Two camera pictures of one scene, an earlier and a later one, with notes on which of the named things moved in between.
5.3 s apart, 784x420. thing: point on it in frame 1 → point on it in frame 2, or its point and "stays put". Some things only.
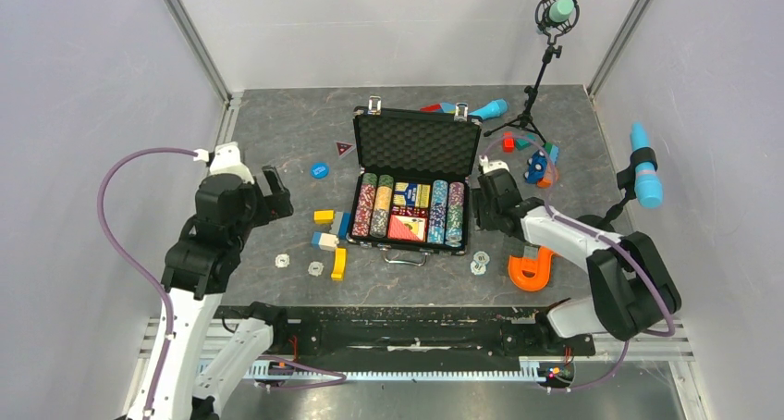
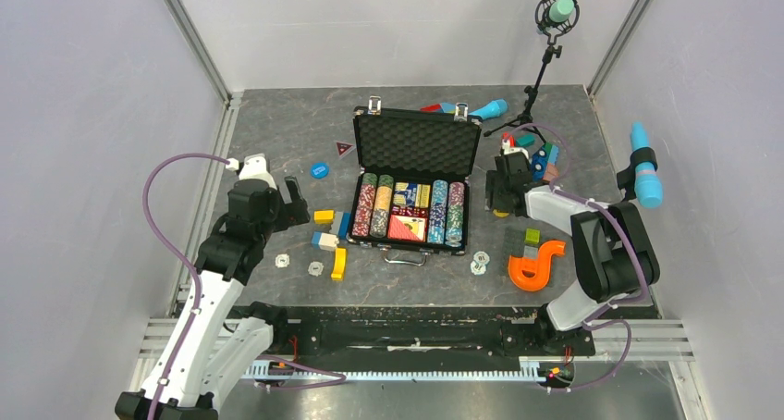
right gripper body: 485,211 → 496,193
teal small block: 522,143 stays put
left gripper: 278,201 → 295,212
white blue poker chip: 477,268 stays put
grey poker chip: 315,268 stays put
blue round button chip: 319,170 stays put
